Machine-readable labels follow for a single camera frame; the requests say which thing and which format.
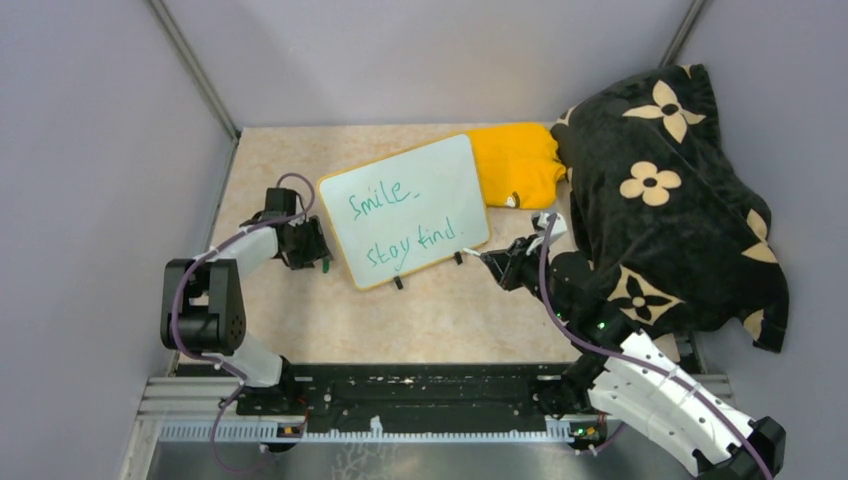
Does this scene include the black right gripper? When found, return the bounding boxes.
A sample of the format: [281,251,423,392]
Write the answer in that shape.
[483,233,574,321]

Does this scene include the yellow-framed whiteboard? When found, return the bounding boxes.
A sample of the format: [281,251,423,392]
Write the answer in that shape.
[318,134,491,290]

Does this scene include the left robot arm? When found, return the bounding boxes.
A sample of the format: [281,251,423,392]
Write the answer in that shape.
[160,187,332,414]

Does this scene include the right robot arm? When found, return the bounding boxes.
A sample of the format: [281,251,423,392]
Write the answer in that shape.
[479,235,786,479]

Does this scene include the folded yellow cloth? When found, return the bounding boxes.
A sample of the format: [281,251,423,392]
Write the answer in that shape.
[467,122,567,210]

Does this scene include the black floral blanket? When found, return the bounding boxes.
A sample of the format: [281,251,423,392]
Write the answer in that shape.
[550,64,790,353]

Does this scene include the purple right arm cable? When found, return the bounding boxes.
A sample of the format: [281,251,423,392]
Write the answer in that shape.
[537,215,776,480]

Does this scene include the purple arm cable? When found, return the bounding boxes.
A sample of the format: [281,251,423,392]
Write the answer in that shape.
[537,215,776,480]
[168,173,317,475]

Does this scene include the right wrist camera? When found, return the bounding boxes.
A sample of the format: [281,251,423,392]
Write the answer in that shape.
[529,211,568,251]

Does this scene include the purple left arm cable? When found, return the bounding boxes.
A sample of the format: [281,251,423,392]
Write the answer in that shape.
[168,173,317,475]

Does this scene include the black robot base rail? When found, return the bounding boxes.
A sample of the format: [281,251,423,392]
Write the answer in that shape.
[211,360,627,455]

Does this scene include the left metal corner post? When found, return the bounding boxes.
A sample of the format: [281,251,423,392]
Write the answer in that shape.
[145,0,241,142]

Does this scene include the metal corner post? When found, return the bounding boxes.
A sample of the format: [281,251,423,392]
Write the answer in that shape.
[659,0,708,67]
[145,0,241,142]

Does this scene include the right metal corner post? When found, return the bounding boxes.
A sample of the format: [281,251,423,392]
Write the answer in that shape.
[659,0,708,67]

